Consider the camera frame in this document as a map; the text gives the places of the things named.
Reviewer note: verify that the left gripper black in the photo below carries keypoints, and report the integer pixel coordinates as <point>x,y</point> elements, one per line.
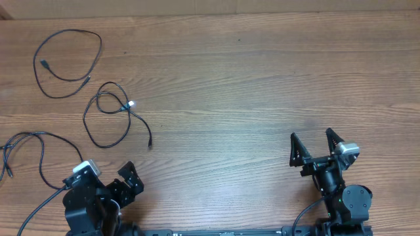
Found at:
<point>134,184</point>

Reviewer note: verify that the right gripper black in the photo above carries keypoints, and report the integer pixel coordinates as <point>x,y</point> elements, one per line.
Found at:
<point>314,163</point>

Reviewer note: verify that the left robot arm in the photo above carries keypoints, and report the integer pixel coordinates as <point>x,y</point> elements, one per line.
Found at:
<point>92,208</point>

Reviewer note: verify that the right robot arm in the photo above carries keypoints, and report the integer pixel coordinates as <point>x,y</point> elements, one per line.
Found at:
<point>347,206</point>

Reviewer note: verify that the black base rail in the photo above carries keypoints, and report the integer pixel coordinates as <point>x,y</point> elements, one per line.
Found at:
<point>284,231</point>

